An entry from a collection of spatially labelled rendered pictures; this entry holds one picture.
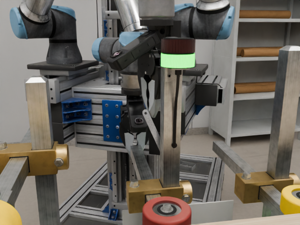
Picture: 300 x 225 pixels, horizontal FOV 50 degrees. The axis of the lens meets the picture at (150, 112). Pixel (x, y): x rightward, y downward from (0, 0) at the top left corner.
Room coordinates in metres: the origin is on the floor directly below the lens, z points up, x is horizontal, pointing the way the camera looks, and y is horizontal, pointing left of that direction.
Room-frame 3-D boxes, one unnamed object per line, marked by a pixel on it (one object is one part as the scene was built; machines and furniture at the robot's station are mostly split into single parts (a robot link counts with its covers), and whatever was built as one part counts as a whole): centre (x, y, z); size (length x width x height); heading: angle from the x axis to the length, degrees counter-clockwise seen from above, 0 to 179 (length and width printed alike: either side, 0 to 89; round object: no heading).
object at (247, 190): (0.66, -0.27, 0.84); 0.13 x 0.06 x 0.05; 100
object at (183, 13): (1.27, -0.11, 1.21); 0.13 x 0.12 x 0.14; 67
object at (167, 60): (0.58, -0.05, 1.14); 0.06 x 0.06 x 0.02
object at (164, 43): (0.58, -0.05, 1.16); 0.06 x 0.06 x 0.02
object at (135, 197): (0.62, -0.02, 0.85); 0.13 x 0.06 x 0.05; 100
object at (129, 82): (0.89, 0.05, 1.04); 0.08 x 0.08 x 0.05
